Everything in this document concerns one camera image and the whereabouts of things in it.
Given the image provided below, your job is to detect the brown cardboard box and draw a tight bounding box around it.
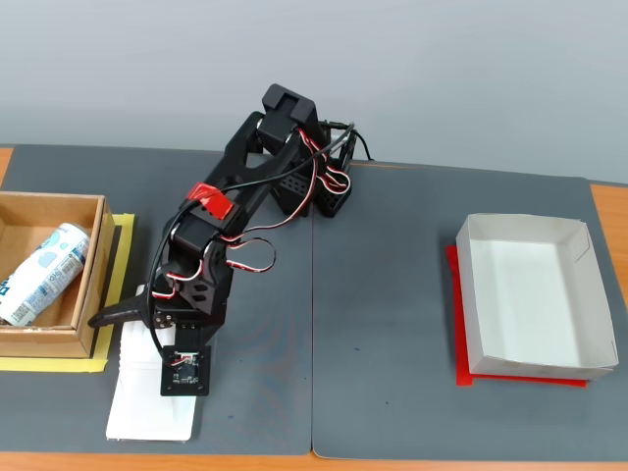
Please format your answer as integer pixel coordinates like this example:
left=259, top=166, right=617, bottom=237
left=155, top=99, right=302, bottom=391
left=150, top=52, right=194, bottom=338
left=0, top=190, right=117, bottom=359

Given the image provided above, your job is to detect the yellow tape frame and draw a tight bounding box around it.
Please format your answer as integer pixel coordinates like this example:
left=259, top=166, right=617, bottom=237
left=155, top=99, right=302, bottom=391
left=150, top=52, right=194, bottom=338
left=0, top=212, right=136, bottom=374

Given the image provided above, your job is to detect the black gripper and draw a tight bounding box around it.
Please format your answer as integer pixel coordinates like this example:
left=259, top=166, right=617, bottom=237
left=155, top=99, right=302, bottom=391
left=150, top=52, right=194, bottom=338
left=86, top=291, right=231, bottom=349

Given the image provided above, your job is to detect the red tape strip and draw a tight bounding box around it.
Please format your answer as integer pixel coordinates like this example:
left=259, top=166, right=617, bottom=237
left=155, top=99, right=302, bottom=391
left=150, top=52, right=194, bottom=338
left=187, top=182, right=235, bottom=220

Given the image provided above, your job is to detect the white and blue can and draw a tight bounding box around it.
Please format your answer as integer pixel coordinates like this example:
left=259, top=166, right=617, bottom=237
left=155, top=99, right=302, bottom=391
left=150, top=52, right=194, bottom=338
left=0, top=222, right=92, bottom=328

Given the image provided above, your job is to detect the black power cable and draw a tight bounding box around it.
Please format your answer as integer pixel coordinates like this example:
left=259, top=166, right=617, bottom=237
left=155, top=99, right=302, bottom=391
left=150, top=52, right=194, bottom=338
left=352, top=128, right=378, bottom=163

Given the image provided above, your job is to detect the red white servo wire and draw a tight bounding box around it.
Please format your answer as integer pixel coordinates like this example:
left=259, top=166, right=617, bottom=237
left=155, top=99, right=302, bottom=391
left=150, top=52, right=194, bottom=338
left=218, top=235, right=279, bottom=274
left=151, top=254, right=205, bottom=300
left=293, top=128, right=353, bottom=197

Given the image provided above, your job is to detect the dark gray table mat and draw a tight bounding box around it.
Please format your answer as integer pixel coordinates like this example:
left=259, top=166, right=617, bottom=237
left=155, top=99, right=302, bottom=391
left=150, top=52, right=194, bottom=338
left=311, top=159, right=628, bottom=462
left=0, top=143, right=315, bottom=455

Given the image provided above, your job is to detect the white sandwich package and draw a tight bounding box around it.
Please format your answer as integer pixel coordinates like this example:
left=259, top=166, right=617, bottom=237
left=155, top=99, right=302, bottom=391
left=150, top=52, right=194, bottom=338
left=105, top=283, right=200, bottom=445

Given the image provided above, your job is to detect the gray paper box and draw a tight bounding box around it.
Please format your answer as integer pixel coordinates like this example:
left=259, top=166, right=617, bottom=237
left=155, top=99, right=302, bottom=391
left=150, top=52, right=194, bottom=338
left=455, top=212, right=620, bottom=382

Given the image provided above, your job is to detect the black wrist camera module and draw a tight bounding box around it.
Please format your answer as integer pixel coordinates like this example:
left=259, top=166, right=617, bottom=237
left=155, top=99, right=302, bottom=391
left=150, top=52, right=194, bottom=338
left=160, top=344, right=213, bottom=397

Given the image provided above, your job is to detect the red sheet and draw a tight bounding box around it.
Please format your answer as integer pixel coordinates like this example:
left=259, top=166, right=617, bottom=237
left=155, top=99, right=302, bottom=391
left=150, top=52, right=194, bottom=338
left=445, top=243, right=589, bottom=389

